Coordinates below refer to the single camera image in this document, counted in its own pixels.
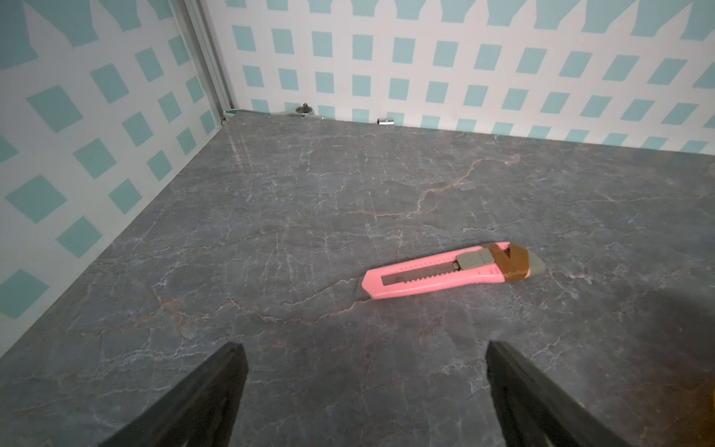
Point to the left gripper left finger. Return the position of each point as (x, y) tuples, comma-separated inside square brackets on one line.
[(199, 411)]

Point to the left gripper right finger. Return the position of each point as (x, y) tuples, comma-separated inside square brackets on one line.
[(532, 410)]

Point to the pink utility knife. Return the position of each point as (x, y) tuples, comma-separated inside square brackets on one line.
[(489, 263)]

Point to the corner floor bolt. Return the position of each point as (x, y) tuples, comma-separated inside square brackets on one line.
[(303, 110)]

